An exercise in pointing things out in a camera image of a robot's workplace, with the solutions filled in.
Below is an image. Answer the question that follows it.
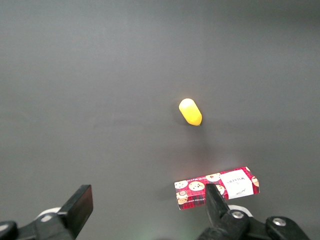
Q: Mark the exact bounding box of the dark grey table mat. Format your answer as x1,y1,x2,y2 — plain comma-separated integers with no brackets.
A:
0,0,320,240

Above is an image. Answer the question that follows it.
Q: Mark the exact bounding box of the red tartan cookie box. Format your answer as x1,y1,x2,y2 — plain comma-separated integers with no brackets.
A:
173,165,261,211

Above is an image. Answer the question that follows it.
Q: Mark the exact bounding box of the yellow lemon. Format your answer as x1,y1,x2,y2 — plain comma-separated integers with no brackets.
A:
178,97,204,127

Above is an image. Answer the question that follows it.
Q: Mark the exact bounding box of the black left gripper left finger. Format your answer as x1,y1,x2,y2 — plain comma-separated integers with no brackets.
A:
0,184,94,240

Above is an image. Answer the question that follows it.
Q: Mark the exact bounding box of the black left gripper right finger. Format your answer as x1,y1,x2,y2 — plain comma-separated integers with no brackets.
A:
196,183,311,240

